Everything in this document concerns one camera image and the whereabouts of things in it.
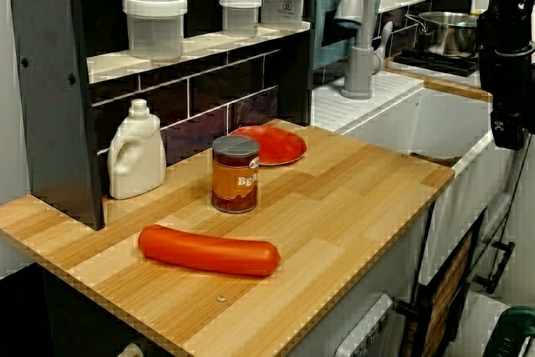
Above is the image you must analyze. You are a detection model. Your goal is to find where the small clear plastic jar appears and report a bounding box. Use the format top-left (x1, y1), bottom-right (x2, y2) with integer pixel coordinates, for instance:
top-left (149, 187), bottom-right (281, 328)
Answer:
top-left (218, 0), bottom-right (263, 38)

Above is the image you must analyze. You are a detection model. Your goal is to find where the oven door with wood panel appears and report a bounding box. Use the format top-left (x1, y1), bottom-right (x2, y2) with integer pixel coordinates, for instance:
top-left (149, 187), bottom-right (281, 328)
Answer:
top-left (395, 209), bottom-right (489, 357)

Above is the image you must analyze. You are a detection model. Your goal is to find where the white hook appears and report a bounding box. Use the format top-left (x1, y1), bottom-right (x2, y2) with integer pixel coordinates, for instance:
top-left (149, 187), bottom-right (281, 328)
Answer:
top-left (115, 342), bottom-right (144, 357)

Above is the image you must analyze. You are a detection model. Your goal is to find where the gray toy faucet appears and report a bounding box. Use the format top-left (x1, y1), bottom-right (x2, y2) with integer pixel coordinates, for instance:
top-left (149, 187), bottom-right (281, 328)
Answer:
top-left (334, 0), bottom-right (382, 100)

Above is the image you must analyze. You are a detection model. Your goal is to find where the teal plastic bin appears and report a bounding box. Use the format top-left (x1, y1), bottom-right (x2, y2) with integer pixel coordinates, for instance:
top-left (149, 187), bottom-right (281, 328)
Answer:
top-left (313, 0), bottom-right (390, 70)

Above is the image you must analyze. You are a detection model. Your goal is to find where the black oven door handle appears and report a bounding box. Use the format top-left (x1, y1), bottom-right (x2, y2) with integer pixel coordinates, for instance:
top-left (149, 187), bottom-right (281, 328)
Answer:
top-left (473, 241), bottom-right (516, 295)

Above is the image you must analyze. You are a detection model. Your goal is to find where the thin black hanging cable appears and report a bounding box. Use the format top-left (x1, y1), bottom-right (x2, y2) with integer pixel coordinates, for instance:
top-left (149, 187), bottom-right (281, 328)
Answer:
top-left (480, 145), bottom-right (535, 260)

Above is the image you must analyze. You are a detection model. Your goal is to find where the green object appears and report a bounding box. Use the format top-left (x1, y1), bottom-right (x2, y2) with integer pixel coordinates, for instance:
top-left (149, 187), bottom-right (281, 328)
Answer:
top-left (498, 305), bottom-right (535, 357)

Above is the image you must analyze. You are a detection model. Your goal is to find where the dark gray shelf unit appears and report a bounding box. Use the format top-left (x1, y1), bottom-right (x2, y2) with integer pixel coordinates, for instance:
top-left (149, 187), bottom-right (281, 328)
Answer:
top-left (6, 0), bottom-right (321, 232)

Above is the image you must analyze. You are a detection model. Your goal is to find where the red toy sausage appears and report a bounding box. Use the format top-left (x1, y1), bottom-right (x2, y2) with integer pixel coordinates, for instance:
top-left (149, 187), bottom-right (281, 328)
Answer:
top-left (138, 224), bottom-right (282, 278)

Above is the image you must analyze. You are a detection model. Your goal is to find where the clear plastic jar with label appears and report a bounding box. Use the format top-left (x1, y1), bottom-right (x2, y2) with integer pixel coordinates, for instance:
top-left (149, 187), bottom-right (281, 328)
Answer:
top-left (257, 0), bottom-right (309, 26)

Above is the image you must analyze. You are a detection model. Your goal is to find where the large clear plastic jar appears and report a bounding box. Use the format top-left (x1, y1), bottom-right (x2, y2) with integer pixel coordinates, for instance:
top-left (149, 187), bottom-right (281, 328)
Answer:
top-left (121, 0), bottom-right (189, 62)

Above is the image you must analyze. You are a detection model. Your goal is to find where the orange bean can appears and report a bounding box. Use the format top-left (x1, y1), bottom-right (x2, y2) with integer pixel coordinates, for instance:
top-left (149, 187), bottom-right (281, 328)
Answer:
top-left (211, 135), bottom-right (261, 215)

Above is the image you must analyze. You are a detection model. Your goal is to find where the red plate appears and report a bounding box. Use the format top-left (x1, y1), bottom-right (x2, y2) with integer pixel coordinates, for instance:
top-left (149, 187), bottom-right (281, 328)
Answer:
top-left (228, 125), bottom-right (308, 166)

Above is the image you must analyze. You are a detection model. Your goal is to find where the white appliance front panel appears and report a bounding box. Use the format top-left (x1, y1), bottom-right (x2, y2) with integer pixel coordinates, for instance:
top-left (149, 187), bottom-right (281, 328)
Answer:
top-left (333, 293), bottom-right (396, 357)

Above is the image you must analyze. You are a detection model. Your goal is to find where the black stove grate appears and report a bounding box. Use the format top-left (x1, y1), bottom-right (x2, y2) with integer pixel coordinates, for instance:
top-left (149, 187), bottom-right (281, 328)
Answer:
top-left (394, 47), bottom-right (482, 79)

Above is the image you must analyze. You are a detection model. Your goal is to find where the white detergent bottle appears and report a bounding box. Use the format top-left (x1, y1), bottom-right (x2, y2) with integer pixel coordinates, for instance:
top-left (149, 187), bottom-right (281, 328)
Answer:
top-left (107, 98), bottom-right (168, 201)

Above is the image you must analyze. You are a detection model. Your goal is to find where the white toy sink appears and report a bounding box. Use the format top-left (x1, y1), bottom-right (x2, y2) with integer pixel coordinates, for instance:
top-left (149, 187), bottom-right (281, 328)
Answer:
top-left (311, 70), bottom-right (502, 178)

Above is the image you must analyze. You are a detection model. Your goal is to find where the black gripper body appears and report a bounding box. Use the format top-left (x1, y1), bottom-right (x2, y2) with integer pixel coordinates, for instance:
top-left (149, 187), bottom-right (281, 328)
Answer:
top-left (490, 99), bottom-right (527, 151)

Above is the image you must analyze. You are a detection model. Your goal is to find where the silver metal pot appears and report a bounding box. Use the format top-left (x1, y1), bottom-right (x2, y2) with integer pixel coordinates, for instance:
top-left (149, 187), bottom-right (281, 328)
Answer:
top-left (404, 10), bottom-right (482, 58)

